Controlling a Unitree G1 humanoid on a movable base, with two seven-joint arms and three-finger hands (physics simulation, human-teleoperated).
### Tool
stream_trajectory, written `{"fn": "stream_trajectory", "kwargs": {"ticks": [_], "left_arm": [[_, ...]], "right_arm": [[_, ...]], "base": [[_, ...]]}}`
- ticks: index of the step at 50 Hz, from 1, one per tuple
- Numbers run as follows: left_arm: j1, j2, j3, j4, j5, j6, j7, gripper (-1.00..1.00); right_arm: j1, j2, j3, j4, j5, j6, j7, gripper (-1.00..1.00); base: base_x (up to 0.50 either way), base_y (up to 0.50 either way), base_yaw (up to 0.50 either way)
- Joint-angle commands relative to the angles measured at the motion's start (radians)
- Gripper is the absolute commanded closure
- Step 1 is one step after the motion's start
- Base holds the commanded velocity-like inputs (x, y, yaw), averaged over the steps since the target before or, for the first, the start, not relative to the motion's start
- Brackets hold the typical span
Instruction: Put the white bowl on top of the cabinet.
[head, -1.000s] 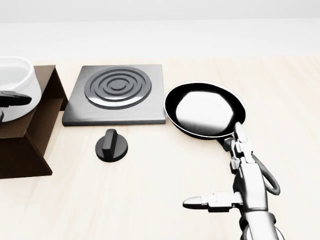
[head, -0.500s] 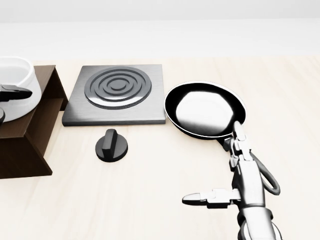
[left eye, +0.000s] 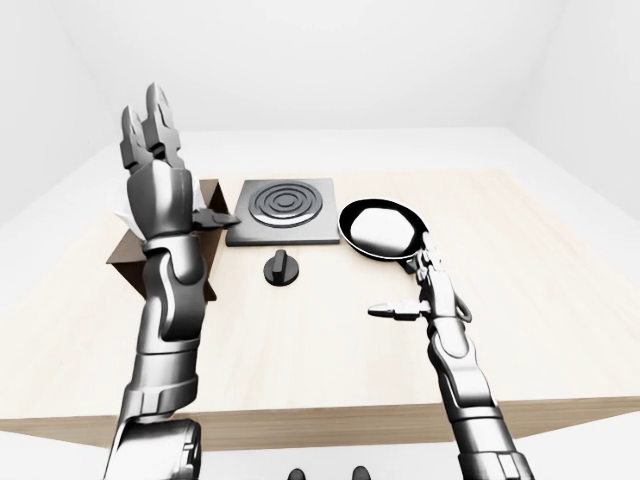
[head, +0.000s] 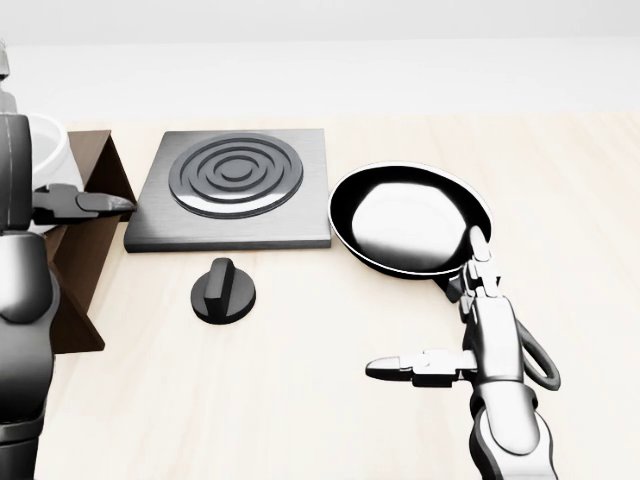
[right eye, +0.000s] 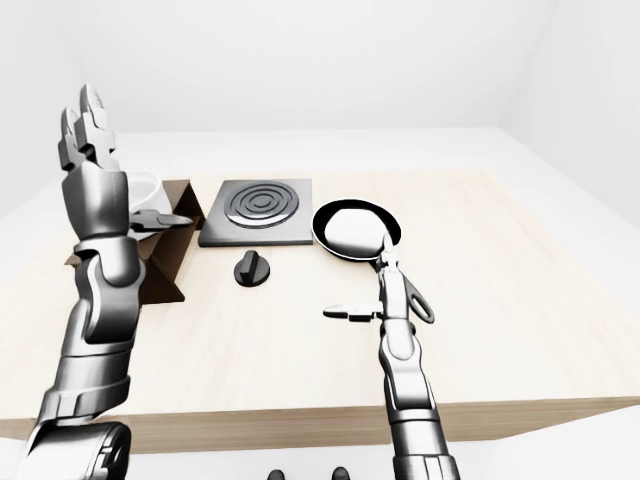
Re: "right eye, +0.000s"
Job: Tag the silver robot left hand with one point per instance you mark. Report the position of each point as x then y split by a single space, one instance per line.
97 200

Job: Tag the silver robot right hand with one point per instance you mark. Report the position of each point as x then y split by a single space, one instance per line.
395 297

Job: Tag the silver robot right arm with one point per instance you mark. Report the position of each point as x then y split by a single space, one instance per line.
415 400

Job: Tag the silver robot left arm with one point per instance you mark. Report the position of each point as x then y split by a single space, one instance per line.
107 320

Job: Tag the white bowl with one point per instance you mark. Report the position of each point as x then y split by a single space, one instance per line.
146 192

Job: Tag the brown wooden cabinet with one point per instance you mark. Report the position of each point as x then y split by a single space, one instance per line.
170 260

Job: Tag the black frying pan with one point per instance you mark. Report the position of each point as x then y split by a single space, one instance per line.
350 230

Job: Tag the round black knob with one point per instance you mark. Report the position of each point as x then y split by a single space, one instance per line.
251 272

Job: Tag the flat dark stove plate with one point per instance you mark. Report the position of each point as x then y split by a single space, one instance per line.
260 220

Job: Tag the small dark shape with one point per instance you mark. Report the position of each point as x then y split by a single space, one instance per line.
341 474
276 475

